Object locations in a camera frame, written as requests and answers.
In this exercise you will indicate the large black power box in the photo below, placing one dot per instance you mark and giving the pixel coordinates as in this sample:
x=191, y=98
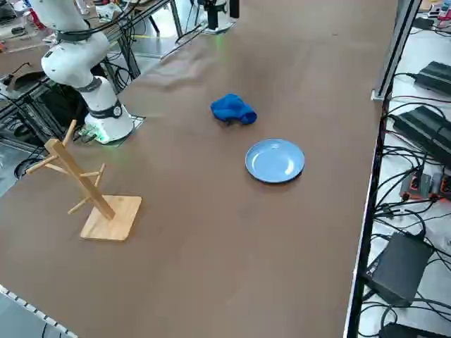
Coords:
x=398, y=267

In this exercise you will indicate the grey panel with slotted edge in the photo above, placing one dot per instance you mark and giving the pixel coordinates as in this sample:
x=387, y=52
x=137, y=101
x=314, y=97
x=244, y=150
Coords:
x=14, y=324

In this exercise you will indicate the small black adapter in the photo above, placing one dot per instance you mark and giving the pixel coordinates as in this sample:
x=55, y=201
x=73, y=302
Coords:
x=424, y=23

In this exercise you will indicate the black metal equipment frame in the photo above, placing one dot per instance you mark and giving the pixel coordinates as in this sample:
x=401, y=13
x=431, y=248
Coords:
x=60, y=105

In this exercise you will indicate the light blue plastic plate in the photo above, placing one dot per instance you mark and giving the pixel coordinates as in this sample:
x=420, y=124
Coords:
x=275, y=162

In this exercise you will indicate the black device box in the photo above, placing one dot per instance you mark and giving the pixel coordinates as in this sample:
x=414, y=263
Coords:
x=405, y=332

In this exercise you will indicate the blue cloth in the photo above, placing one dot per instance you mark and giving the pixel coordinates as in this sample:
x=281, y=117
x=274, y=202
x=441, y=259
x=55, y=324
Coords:
x=229, y=107

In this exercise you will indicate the aluminium frame post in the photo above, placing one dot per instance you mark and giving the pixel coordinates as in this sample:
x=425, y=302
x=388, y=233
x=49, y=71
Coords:
x=394, y=53

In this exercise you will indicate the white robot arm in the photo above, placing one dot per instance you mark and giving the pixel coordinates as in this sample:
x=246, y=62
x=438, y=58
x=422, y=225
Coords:
x=225, y=23
x=70, y=63

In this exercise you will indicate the black power adapter brick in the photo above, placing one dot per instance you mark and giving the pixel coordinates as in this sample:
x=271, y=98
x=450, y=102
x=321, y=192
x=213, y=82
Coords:
x=423, y=126
x=435, y=75

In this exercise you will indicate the red plastic object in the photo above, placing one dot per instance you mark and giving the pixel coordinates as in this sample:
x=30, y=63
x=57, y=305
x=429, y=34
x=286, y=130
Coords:
x=35, y=17

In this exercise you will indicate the orange grey electronic module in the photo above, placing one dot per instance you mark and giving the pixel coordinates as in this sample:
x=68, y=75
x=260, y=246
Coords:
x=442, y=184
x=417, y=184

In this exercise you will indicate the green circuit board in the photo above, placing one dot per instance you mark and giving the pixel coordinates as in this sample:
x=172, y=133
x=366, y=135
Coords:
x=88, y=133

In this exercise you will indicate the wooden cup rack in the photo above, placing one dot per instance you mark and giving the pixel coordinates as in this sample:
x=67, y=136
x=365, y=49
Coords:
x=112, y=218

